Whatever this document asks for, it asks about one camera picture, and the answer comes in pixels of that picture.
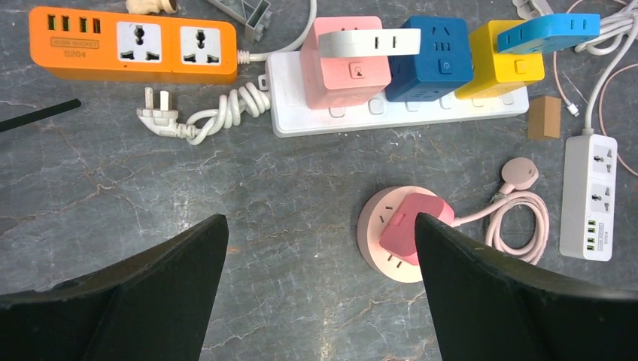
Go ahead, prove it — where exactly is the pink white plug adapter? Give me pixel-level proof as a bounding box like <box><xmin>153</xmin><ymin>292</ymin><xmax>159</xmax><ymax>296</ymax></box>
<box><xmin>299</xmin><ymin>16</ymin><xmax>421</xmax><ymax>110</ymax></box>

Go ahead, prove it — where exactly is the white plug under orange strip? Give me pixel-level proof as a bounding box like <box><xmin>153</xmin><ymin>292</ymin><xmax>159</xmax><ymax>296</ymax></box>
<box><xmin>136</xmin><ymin>82</ymin><xmax>271</xmax><ymax>145</ymax></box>

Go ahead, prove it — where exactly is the white bundled power cord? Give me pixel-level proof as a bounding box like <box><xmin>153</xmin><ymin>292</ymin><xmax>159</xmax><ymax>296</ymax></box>
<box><xmin>513</xmin><ymin>0</ymin><xmax>638</xmax><ymax>136</ymax></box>

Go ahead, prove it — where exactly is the long white power strip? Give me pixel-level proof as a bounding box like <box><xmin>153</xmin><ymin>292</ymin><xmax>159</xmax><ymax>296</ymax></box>
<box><xmin>258</xmin><ymin>52</ymin><xmax>529</xmax><ymax>138</ymax></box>

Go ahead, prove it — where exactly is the blue cube adapter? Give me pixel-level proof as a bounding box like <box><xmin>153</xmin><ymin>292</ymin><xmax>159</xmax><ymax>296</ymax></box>
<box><xmin>384</xmin><ymin>15</ymin><xmax>474</xmax><ymax>102</ymax></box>

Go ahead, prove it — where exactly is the gray black flat tool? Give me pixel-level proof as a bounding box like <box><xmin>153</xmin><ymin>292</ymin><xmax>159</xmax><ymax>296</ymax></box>
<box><xmin>208</xmin><ymin>0</ymin><xmax>272</xmax><ymax>43</ymax></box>

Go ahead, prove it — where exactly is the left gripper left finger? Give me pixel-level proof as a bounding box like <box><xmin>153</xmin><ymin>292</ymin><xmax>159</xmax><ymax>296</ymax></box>
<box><xmin>1</xmin><ymin>214</ymin><xmax>229</xmax><ymax>360</ymax></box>

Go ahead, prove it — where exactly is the small brown block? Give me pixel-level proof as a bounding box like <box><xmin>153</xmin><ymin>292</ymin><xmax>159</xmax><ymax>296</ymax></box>
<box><xmin>527</xmin><ymin>96</ymin><xmax>562</xmax><ymax>140</ymax></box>

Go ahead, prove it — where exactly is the white coiled cord with plug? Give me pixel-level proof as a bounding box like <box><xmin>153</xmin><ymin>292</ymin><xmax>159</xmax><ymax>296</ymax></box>
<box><xmin>238</xmin><ymin>0</ymin><xmax>318</xmax><ymax>65</ymax></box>

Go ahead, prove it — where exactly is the light blue adapter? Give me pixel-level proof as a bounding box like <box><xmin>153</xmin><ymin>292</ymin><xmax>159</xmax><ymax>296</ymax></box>
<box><xmin>497</xmin><ymin>14</ymin><xmax>601</xmax><ymax>54</ymax></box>

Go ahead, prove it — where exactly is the small white power strip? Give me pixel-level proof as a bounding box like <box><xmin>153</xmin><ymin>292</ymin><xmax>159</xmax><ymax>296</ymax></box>
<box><xmin>559</xmin><ymin>135</ymin><xmax>618</xmax><ymax>262</ymax></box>

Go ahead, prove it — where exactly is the pink coiled cable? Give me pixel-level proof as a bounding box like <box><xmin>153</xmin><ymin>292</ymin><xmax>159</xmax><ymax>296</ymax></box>
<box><xmin>451</xmin><ymin>157</ymin><xmax>551</xmax><ymax>266</ymax></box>

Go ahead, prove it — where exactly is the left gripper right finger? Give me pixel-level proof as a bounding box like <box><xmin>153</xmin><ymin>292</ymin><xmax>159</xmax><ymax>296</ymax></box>
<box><xmin>415</xmin><ymin>213</ymin><xmax>637</xmax><ymax>360</ymax></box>

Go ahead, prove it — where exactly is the orange power strip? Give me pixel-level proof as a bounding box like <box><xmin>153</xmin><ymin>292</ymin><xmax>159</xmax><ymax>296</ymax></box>
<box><xmin>29</xmin><ymin>6</ymin><xmax>238</xmax><ymax>85</ymax></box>

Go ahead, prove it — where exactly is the pink folding extension socket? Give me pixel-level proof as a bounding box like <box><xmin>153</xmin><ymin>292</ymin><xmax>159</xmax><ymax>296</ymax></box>
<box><xmin>379</xmin><ymin>193</ymin><xmax>454</xmax><ymax>265</ymax></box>

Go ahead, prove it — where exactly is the yellow cube adapter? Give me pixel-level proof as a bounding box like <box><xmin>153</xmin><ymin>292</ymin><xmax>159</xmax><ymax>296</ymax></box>
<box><xmin>455</xmin><ymin>20</ymin><xmax>545</xmax><ymax>99</ymax></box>

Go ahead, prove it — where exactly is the thin pink usb cable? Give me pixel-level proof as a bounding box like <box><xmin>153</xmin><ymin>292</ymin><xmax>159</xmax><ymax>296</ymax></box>
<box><xmin>551</xmin><ymin>0</ymin><xmax>638</xmax><ymax>177</ymax></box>

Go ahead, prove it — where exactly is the round pink socket base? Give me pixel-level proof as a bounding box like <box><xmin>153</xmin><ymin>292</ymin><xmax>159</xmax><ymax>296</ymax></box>
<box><xmin>357</xmin><ymin>186</ymin><xmax>434</xmax><ymax>284</ymax></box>

